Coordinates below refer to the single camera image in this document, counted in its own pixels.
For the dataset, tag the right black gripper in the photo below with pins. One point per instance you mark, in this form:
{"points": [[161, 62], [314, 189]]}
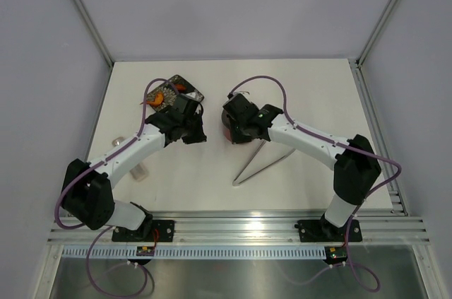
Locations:
{"points": [[236, 138]]}

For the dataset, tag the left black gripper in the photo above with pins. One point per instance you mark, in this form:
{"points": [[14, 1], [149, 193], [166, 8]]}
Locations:
{"points": [[199, 136]]}

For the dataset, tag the toy red sausage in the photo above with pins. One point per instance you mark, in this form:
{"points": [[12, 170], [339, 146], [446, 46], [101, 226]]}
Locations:
{"points": [[181, 88]]}

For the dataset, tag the metal food tongs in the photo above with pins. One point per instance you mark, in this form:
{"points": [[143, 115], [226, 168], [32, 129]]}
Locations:
{"points": [[264, 157]]}

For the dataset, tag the red steel lunch box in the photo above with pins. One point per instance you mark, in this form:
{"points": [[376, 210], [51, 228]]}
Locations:
{"points": [[226, 126]]}

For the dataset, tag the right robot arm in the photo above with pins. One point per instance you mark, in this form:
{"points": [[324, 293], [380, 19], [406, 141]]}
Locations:
{"points": [[353, 162]]}

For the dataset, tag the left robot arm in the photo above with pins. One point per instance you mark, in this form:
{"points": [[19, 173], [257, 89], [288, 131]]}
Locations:
{"points": [[87, 193]]}

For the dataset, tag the black square plate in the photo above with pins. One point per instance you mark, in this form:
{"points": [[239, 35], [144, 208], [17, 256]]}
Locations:
{"points": [[170, 93]]}

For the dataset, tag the clear plastic cutlery case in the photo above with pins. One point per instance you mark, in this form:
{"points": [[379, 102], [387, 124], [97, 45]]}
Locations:
{"points": [[128, 162]]}

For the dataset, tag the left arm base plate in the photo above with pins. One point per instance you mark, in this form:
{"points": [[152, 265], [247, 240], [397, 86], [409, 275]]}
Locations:
{"points": [[160, 230]]}

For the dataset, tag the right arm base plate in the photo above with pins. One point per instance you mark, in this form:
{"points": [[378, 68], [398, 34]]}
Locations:
{"points": [[317, 230]]}

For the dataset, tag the left frame post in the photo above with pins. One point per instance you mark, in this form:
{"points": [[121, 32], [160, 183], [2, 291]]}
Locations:
{"points": [[93, 32]]}

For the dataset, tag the frame post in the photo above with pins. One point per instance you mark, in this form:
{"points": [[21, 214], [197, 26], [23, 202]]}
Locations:
{"points": [[93, 32], [385, 16]]}

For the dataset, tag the right side aluminium rail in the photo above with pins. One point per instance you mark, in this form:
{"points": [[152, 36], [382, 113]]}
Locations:
{"points": [[371, 114]]}

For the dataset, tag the aluminium rail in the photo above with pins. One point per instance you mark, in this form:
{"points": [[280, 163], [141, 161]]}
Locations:
{"points": [[278, 227], [371, 114]]}

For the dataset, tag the aluminium front rail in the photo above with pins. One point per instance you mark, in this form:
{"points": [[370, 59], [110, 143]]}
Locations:
{"points": [[278, 227]]}

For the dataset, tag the slotted white cable duct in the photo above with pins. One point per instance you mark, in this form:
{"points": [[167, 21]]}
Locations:
{"points": [[195, 252]]}

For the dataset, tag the right frame post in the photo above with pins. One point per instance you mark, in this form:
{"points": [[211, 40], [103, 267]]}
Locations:
{"points": [[385, 16]]}

